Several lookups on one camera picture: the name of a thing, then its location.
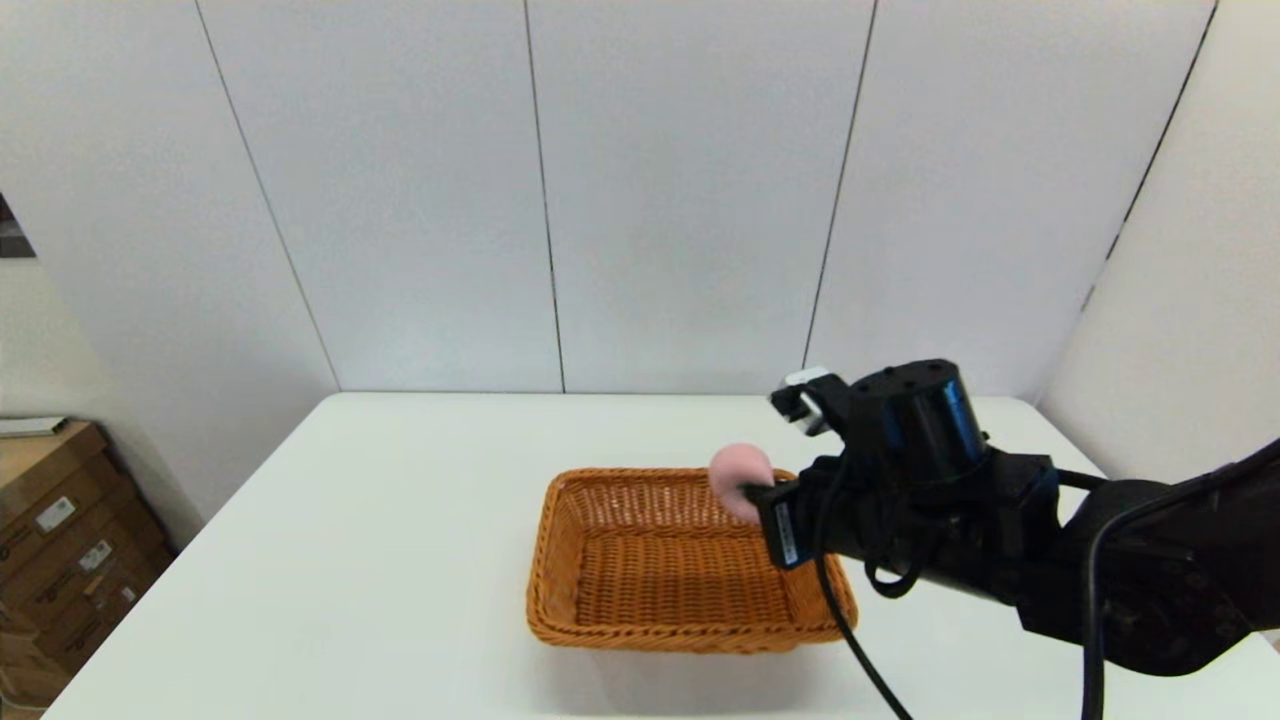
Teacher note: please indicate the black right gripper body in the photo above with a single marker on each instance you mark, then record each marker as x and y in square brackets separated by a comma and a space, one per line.
[930, 500]

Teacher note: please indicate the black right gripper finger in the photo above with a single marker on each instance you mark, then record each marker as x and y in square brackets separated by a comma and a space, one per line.
[756, 490]

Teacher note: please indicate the dark wall fixture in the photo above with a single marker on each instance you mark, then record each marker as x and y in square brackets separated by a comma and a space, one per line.
[10, 240]

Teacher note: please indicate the orange woven wicker basket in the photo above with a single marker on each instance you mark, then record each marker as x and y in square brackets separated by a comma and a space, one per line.
[650, 560]

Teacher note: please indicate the pink plush peach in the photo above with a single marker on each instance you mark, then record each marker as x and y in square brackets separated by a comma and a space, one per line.
[735, 465]

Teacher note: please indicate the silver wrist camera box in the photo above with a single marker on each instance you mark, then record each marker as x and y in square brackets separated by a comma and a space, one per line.
[805, 400]

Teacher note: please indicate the white flat board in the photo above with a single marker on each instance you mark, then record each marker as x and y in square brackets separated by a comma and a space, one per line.
[30, 427]

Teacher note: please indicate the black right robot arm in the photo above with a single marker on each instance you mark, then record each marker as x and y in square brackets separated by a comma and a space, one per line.
[1180, 590]

